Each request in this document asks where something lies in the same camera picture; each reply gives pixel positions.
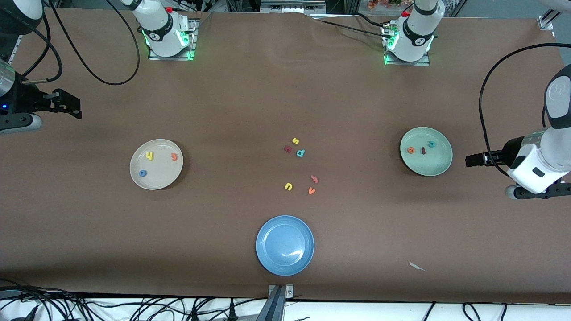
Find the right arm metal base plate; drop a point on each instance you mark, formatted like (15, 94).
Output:
(169, 58)

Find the blue plate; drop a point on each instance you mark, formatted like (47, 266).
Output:
(285, 245)

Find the black power plug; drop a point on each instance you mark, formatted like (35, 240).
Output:
(194, 315)
(232, 313)

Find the brown paper table cover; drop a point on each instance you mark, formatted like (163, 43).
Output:
(357, 223)

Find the orange dried flowers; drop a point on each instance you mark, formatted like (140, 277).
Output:
(383, 3)

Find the white paper scrap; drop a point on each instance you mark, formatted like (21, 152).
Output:
(416, 266)

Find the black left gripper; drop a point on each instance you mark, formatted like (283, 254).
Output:
(511, 151)

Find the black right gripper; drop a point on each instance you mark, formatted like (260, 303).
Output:
(26, 99)

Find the metal camera post with bracket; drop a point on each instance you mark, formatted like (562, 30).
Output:
(276, 307)

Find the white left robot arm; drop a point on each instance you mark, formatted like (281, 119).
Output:
(548, 156)

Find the grey metal box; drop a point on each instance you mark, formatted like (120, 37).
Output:
(292, 5)

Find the green plate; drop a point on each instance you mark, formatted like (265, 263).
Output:
(426, 165)

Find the long aluminium side rail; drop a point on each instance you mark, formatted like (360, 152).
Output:
(14, 47)

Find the aluminium profile with corner bracket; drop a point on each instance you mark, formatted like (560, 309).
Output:
(546, 22)

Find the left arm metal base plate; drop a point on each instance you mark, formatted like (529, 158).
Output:
(421, 63)

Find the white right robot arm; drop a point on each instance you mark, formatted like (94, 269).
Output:
(163, 31)

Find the beige plate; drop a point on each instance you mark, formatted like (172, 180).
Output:
(160, 178)

